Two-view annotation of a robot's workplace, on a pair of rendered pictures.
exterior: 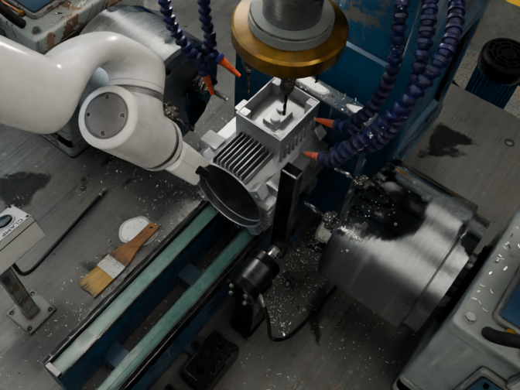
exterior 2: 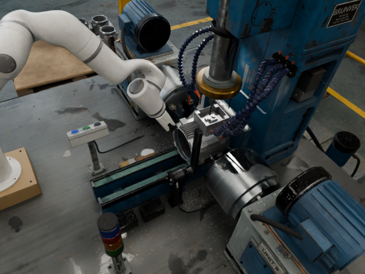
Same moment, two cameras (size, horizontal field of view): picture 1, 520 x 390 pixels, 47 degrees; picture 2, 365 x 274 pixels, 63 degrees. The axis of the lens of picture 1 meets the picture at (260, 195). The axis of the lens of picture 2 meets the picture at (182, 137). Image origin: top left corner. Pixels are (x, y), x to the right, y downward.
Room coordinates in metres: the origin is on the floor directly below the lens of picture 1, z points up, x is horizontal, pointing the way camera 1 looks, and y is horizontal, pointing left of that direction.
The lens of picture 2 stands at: (-0.22, -0.30, 2.03)
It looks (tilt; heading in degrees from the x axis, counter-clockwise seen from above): 48 degrees down; 24
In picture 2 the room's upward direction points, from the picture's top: 5 degrees clockwise
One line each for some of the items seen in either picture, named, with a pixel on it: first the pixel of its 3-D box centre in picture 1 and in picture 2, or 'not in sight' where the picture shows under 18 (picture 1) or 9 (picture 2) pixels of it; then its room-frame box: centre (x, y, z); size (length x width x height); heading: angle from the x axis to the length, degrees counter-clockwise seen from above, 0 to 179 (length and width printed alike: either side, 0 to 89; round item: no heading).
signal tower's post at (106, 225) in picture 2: not in sight; (114, 249); (0.06, 0.04, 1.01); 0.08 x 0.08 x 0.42; 58
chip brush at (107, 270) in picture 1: (121, 256); (138, 160); (0.55, 0.28, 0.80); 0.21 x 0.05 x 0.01; 147
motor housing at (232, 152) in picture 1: (260, 163); (201, 137); (0.68, 0.00, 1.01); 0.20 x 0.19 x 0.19; 147
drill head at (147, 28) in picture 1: (127, 67); (165, 89); (0.87, 0.30, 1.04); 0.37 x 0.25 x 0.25; 58
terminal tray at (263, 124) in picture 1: (276, 119); (211, 120); (0.71, -0.02, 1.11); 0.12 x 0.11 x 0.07; 147
